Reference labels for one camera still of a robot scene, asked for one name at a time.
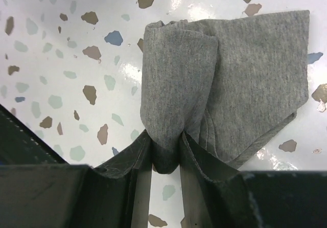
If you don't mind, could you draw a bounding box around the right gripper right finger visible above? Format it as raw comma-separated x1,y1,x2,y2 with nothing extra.
179,133,326,227

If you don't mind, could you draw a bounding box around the grey cream underwear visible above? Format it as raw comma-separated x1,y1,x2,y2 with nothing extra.
140,10,310,174

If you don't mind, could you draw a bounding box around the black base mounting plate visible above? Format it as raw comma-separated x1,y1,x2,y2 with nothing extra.
1,106,67,165

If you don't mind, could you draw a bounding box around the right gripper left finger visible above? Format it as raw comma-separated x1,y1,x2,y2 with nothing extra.
1,132,152,227

